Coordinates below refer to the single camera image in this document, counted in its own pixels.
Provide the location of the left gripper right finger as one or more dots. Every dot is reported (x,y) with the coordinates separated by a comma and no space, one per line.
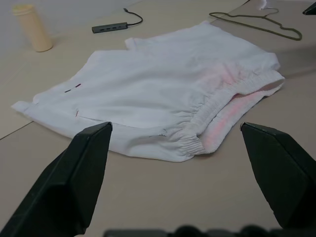
(284,177)

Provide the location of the cream plastic bottle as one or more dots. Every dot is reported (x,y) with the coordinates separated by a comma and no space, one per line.
(34,29)

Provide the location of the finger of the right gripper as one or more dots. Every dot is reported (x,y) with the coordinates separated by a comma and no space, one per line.
(311,10)

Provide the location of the white garment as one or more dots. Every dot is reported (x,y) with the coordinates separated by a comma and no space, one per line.
(148,86)

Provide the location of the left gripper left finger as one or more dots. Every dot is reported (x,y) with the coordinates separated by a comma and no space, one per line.
(61,182)

